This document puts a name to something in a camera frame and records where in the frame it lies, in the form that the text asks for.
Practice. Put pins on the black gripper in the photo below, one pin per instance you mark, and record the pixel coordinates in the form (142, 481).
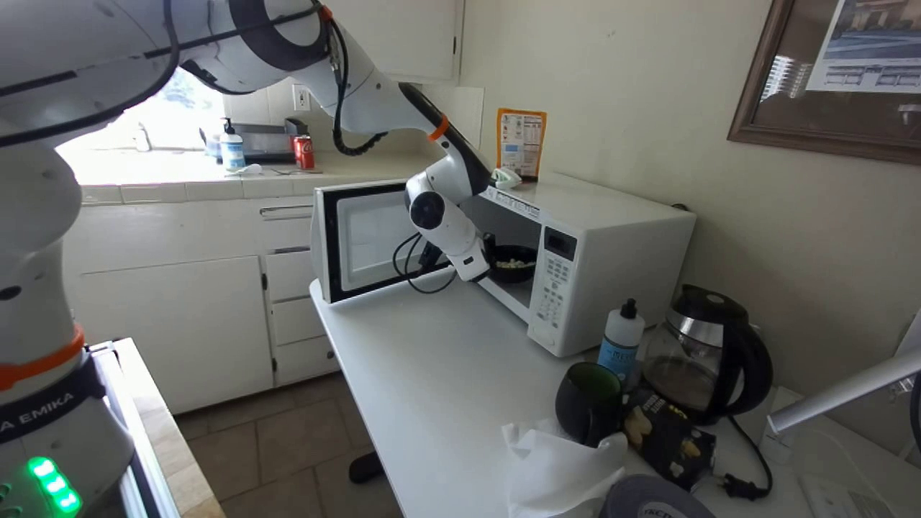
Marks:
(497, 257)

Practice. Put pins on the popcorn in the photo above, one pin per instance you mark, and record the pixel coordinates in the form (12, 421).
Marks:
(519, 255)

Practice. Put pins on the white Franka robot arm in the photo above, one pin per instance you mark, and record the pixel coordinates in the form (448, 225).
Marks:
(38, 241)

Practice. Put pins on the white microwave oven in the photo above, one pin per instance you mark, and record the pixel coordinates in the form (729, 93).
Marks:
(615, 260)

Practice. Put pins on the white microwave door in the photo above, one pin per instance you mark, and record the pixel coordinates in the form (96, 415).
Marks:
(370, 234)

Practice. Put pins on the small white object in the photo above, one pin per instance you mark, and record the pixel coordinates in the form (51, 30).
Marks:
(507, 178)

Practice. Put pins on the orange framed card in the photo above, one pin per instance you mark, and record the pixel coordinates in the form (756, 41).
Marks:
(521, 142)

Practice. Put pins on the blue bottle with white cap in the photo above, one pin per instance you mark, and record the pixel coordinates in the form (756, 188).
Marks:
(621, 348)

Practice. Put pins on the dark green cup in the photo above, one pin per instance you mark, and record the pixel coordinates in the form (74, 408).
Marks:
(588, 404)

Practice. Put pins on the red can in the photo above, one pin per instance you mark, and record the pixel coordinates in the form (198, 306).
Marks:
(303, 153)

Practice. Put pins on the white paper towel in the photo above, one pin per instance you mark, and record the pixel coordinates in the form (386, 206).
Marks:
(563, 477)

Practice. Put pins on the black glass electric kettle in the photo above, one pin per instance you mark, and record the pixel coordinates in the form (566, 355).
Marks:
(714, 355)

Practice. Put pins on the black table foot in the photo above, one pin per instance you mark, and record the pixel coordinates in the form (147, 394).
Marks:
(367, 468)

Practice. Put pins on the black silver toaster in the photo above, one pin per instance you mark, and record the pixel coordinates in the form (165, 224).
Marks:
(270, 142)

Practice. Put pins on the black snack box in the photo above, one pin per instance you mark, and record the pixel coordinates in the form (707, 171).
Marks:
(671, 441)

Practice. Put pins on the small blue white bottle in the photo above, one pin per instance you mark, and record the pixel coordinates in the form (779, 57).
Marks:
(231, 150)

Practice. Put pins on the grey tape roll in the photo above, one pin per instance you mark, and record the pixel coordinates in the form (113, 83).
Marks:
(652, 500)

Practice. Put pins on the white kitchen base cabinet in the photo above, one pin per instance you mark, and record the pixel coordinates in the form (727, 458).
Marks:
(175, 306)

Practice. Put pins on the white metal bar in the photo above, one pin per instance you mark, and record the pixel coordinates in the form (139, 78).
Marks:
(835, 394)

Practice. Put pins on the bright window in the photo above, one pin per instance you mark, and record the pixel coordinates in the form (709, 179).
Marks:
(146, 120)

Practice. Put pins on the beige robot stand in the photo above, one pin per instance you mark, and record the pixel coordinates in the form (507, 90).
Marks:
(160, 432)

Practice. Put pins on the wood framed picture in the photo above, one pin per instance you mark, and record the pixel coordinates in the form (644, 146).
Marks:
(835, 89)

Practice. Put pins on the white wall cabinet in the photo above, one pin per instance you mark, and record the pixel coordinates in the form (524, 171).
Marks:
(412, 38)

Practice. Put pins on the white wall outlet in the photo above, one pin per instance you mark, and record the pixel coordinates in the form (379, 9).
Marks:
(300, 96)

